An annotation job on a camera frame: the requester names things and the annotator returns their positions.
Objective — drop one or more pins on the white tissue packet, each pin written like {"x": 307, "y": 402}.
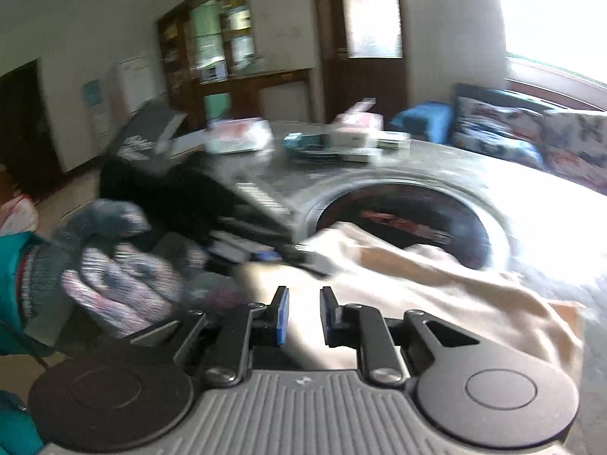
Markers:
{"x": 239, "y": 135}

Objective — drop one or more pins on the bright window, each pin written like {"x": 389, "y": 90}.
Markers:
{"x": 555, "y": 9}

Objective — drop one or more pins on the teal box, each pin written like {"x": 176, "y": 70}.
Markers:
{"x": 301, "y": 141}

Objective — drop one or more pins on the dark wooden cabinet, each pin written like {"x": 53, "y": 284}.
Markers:
{"x": 213, "y": 57}

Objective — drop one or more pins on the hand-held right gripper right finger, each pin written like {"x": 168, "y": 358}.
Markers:
{"x": 327, "y": 318}

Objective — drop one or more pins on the printed pale cushion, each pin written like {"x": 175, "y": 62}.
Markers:
{"x": 576, "y": 147}

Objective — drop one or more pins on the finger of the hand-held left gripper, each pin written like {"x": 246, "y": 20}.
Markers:
{"x": 265, "y": 256}

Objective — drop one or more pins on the white refrigerator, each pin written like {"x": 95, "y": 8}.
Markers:
{"x": 137, "y": 83}

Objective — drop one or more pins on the printed dark-edged cushion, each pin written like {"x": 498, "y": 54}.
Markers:
{"x": 498, "y": 130}

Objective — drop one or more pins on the pink and white box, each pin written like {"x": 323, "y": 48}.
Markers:
{"x": 355, "y": 128}

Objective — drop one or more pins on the person's teal jacket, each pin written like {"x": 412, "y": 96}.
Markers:
{"x": 14, "y": 426}

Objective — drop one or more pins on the beige cloth garment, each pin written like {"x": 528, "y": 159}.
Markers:
{"x": 427, "y": 303}

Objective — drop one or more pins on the small white box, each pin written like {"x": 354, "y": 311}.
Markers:
{"x": 392, "y": 140}

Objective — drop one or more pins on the wooden door with glass pane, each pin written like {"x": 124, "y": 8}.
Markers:
{"x": 365, "y": 33}

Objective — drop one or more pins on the white paper sheets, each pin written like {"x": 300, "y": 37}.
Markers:
{"x": 187, "y": 144}

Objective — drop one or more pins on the person's left hand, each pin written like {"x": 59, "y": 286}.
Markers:
{"x": 123, "y": 284}

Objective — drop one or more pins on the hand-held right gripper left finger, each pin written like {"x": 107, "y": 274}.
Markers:
{"x": 282, "y": 316}

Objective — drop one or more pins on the blue wall poster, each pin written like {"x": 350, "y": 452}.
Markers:
{"x": 92, "y": 94}

